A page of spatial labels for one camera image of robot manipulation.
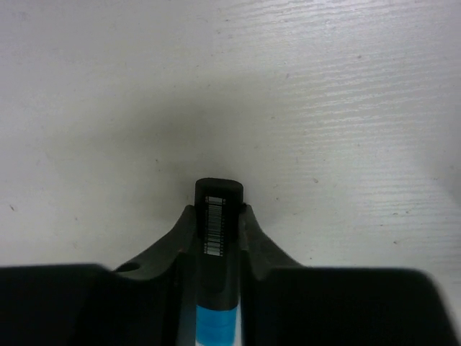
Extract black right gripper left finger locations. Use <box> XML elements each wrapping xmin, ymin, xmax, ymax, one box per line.
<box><xmin>115</xmin><ymin>205</ymin><xmax>197</xmax><ymax>345</ymax></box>

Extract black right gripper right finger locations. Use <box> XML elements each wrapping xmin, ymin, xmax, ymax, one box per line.
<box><xmin>238</xmin><ymin>204</ymin><xmax>301</xmax><ymax>345</ymax></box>

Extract blue cap highlighter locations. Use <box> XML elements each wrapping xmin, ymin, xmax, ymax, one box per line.
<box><xmin>194</xmin><ymin>178</ymin><xmax>243</xmax><ymax>345</ymax></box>

